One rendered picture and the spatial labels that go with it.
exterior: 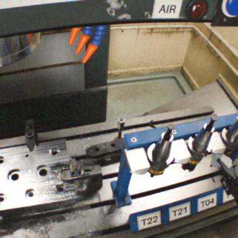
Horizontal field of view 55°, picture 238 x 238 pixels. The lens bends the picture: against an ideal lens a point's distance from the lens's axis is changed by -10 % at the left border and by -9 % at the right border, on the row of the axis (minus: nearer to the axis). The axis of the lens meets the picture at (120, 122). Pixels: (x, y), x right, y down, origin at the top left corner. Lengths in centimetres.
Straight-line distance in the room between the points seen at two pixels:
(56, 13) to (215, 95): 127
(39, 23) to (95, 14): 5
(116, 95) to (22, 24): 141
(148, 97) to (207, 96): 42
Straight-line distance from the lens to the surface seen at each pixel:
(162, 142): 53
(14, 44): 40
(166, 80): 180
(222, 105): 140
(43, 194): 79
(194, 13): 27
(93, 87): 122
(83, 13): 23
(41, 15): 23
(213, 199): 91
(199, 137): 59
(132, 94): 163
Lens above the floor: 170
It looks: 50 degrees down
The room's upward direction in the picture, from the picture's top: 7 degrees clockwise
